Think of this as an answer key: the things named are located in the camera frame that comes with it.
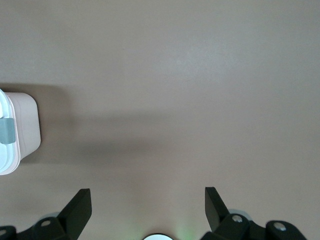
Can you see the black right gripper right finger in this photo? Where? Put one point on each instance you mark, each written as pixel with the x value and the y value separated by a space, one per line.
pixel 217 217

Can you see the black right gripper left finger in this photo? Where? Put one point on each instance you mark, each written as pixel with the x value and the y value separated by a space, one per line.
pixel 75 212

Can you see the white box lid grey clips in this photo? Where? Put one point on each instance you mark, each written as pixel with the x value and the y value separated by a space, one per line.
pixel 6 130

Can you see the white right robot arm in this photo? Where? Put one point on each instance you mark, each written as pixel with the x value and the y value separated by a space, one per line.
pixel 157 237

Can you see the clear plastic storage container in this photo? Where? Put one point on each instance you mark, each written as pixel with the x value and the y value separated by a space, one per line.
pixel 27 125

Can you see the brown table mat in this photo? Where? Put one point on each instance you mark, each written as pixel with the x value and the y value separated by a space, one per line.
pixel 200 100

